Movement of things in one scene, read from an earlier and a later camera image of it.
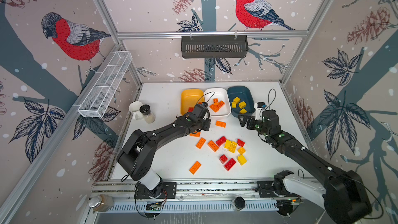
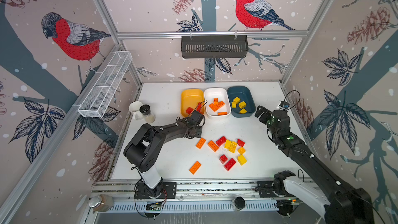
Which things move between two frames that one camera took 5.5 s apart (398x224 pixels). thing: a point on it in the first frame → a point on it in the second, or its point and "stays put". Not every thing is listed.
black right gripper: x=252 y=120 → x=268 y=113
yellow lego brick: x=237 y=100 stays put
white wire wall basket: x=104 y=86 stays put
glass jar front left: x=101 y=203 stays put
